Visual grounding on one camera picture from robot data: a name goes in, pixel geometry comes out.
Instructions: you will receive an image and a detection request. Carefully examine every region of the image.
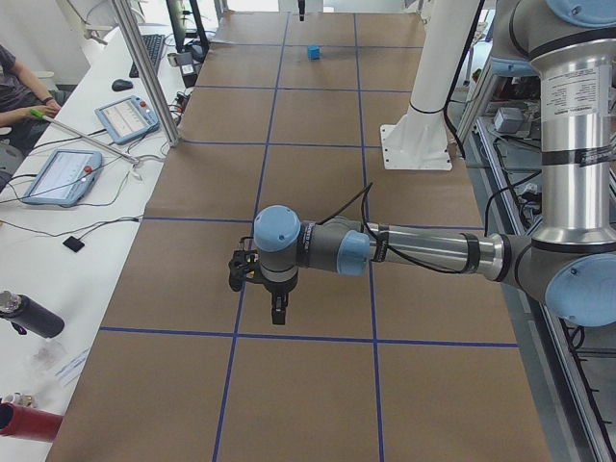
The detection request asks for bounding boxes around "small black square pad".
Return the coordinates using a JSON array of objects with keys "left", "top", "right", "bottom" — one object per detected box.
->
[{"left": 63, "top": 236, "right": 85, "bottom": 252}]

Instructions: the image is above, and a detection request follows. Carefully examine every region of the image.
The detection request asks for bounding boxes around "metal rod green handle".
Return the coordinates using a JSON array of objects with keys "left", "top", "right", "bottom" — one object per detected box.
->
[{"left": 29, "top": 108, "right": 140, "bottom": 166}]

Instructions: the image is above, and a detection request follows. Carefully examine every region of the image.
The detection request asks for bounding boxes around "blue block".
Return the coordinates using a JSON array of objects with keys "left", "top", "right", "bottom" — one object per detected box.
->
[{"left": 307, "top": 44, "right": 321, "bottom": 61}]

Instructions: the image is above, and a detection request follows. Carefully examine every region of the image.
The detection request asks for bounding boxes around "aluminium frame rack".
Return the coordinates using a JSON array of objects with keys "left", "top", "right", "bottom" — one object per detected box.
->
[{"left": 461, "top": 38, "right": 616, "bottom": 462}]

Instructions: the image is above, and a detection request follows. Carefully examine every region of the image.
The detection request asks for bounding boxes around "far blue teach pendant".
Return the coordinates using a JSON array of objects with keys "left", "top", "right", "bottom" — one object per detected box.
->
[{"left": 94, "top": 95, "right": 160, "bottom": 145}]

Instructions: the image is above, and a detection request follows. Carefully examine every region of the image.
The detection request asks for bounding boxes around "blue teach pendant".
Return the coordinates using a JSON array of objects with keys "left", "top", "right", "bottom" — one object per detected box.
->
[
  {"left": 21, "top": 148, "right": 103, "bottom": 206},
  {"left": 94, "top": 95, "right": 160, "bottom": 145}
]

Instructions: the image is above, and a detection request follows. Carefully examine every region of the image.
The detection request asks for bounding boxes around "aluminium frame post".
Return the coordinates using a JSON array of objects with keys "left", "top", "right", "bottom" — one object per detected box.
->
[{"left": 111, "top": 0, "right": 180, "bottom": 147}]

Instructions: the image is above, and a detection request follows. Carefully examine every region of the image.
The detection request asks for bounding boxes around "white camera pedestal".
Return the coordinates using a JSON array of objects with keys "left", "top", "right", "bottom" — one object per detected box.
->
[{"left": 380, "top": 0, "right": 483, "bottom": 171}]

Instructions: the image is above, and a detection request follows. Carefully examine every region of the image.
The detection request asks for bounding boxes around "black water bottle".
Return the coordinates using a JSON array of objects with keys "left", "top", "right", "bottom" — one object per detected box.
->
[{"left": 1, "top": 291, "right": 64, "bottom": 339}]

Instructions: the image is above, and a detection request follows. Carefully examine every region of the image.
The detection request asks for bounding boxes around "black keyboard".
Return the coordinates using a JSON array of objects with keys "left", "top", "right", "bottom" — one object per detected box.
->
[{"left": 141, "top": 34, "right": 166, "bottom": 76}]

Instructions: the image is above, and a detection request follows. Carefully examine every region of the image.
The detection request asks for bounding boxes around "near blue teach pendant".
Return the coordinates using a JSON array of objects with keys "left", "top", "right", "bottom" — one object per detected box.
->
[{"left": 21, "top": 148, "right": 103, "bottom": 206}]

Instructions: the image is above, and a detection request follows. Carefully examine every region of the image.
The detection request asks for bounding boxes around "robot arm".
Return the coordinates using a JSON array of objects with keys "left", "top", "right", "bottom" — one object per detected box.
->
[{"left": 229, "top": 1, "right": 615, "bottom": 326}]

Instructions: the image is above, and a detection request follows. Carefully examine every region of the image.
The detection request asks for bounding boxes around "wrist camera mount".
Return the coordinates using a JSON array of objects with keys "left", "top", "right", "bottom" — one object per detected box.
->
[{"left": 228, "top": 236, "right": 258, "bottom": 292}]

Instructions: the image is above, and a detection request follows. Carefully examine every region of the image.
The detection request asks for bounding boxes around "red cylinder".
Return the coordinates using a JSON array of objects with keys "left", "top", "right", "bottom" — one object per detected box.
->
[{"left": 1, "top": 402, "right": 64, "bottom": 443}]

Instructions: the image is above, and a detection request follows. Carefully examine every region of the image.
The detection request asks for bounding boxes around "black computer mouse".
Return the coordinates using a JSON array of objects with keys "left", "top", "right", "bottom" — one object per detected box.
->
[{"left": 112, "top": 79, "right": 134, "bottom": 92}]

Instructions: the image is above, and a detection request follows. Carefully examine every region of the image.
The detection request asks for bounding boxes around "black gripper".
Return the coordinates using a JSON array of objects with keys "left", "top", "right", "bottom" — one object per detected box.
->
[{"left": 265, "top": 276, "right": 296, "bottom": 325}]

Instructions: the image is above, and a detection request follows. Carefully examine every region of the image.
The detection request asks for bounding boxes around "seated person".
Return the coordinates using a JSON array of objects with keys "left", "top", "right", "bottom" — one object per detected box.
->
[{"left": 1, "top": 46, "right": 70, "bottom": 154}]

